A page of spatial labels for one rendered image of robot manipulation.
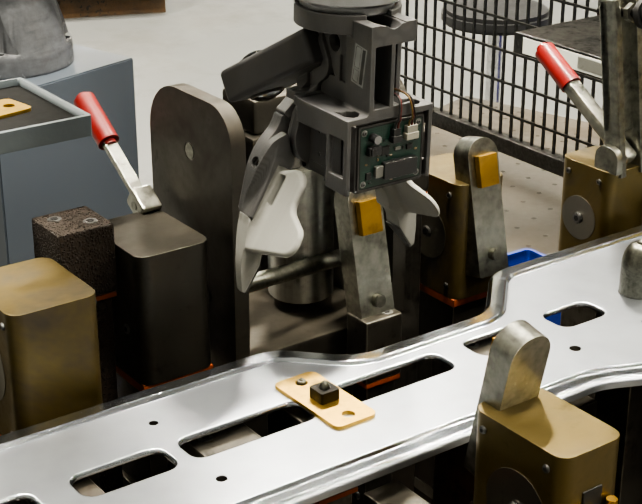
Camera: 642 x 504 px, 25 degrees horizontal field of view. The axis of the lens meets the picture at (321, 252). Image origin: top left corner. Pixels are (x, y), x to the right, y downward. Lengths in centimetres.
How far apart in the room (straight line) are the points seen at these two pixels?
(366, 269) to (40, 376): 31
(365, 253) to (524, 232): 99
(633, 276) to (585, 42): 75
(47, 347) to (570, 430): 39
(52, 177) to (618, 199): 60
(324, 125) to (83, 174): 70
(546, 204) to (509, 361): 136
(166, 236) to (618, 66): 48
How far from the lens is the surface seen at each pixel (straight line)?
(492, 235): 136
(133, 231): 121
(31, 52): 158
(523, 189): 239
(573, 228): 149
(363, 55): 93
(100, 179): 164
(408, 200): 105
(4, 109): 127
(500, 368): 99
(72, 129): 122
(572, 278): 133
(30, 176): 157
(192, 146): 121
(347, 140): 93
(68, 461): 105
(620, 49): 143
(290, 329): 129
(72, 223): 118
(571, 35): 203
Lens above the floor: 154
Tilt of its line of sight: 23 degrees down
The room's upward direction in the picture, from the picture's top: straight up
